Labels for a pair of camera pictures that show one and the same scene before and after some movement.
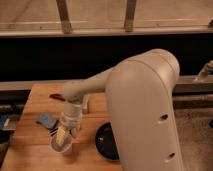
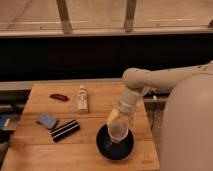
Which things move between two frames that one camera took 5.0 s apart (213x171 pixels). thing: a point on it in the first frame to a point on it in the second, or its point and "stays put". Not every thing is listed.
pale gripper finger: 75,131 to 131,119
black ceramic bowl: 105,142 stays put
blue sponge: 45,119 stays put
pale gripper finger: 62,134 to 113,116
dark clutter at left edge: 11,105 stays put
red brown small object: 57,96 stays put
